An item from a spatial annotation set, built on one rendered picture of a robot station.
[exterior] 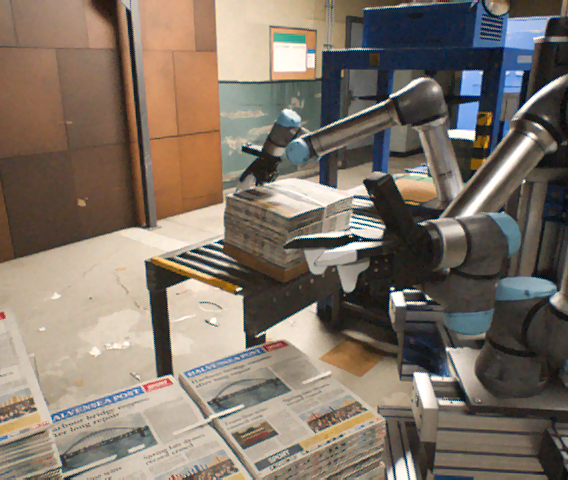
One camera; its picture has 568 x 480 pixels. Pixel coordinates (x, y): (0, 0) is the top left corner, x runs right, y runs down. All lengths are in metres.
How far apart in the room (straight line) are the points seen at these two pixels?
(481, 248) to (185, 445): 0.61
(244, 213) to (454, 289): 0.99
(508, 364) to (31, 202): 3.97
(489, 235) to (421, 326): 0.88
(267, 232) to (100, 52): 3.41
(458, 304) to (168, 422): 0.58
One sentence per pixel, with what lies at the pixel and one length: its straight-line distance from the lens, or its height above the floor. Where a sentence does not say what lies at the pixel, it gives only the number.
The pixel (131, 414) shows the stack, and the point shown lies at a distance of 1.08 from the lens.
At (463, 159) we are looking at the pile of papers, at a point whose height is 0.93.
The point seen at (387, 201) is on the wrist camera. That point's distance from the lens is 0.70.
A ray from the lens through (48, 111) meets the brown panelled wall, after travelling 4.57.
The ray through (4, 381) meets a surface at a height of 1.07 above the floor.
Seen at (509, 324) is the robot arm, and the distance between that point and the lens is 1.14.
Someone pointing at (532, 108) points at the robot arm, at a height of 1.40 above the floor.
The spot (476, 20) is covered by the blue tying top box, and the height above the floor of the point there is 1.67.
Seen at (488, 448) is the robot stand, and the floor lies 0.68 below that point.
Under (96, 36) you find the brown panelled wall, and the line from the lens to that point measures 4.80.
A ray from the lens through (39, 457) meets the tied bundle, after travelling 0.72.
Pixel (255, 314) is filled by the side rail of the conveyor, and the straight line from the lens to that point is 1.56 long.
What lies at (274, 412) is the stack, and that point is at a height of 0.83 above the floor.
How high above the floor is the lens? 1.47
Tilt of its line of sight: 19 degrees down
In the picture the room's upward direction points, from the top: straight up
